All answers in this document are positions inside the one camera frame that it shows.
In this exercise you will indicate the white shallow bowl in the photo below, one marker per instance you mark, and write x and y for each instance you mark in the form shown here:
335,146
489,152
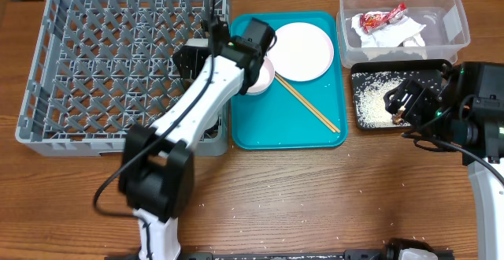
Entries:
265,79

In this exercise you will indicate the crumpled white paper napkin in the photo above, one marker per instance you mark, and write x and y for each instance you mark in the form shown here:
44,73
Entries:
406,32

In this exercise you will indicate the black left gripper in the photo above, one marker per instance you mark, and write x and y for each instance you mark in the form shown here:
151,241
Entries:
192,54

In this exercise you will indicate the white rice pile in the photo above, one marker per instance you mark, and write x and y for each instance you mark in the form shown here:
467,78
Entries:
370,89

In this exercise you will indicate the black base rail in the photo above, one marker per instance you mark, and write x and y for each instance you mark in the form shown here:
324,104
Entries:
359,254

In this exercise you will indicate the grey plastic dish rack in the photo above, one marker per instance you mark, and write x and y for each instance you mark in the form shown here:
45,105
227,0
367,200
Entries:
101,66

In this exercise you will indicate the brown food scrap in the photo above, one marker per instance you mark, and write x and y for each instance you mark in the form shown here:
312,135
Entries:
397,118

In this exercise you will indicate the teal serving tray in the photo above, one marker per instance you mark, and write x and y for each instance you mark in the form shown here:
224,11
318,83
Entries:
275,119

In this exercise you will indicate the clear plastic waste bin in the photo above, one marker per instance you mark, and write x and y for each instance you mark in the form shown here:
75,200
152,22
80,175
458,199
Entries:
445,31

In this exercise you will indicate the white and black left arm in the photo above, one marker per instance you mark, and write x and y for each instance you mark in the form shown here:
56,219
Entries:
158,175

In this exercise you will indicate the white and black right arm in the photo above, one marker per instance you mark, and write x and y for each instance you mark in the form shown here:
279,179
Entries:
465,116

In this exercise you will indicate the wooden chopstick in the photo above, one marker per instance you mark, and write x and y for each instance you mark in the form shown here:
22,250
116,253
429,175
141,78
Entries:
305,106
311,104

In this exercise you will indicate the black rectangular tray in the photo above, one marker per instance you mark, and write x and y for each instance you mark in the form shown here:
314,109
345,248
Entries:
425,72

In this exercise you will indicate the large white round plate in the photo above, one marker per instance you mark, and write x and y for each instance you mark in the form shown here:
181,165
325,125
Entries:
302,52

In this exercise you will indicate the red snack wrapper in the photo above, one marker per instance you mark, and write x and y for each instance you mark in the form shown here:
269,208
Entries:
370,22

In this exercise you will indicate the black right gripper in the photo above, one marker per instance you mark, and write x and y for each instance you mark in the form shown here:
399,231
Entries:
417,100

